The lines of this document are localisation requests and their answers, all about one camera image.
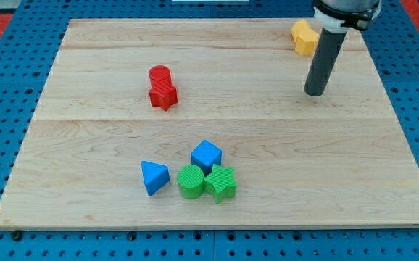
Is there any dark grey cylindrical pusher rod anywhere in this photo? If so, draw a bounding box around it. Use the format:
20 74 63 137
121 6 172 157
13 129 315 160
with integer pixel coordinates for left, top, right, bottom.
304 29 346 96

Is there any blue cube block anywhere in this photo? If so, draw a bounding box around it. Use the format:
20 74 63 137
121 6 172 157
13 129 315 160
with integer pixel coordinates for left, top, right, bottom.
191 140 223 176

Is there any blue triangle block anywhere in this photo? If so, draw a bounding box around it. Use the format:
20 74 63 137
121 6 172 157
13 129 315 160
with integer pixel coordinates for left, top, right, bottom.
141 161 170 196

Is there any yellow block behind hexagon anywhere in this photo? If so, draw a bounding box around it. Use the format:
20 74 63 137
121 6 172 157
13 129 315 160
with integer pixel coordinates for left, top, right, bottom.
291 19 310 43

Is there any red cylinder block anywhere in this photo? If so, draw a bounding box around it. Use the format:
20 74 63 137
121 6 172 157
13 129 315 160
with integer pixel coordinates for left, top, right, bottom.
149 65 172 85

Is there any red star block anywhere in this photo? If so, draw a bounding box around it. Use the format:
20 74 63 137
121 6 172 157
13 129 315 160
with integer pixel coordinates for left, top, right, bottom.
149 79 178 111

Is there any green star block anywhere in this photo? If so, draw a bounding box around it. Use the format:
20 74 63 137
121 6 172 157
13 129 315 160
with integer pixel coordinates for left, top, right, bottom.
203 164 237 204

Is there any green cylinder block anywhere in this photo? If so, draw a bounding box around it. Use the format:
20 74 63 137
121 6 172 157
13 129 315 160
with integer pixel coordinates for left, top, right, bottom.
177 165 204 199

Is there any light wooden board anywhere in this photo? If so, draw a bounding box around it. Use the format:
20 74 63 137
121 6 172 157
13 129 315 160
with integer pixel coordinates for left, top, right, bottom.
0 19 419 231

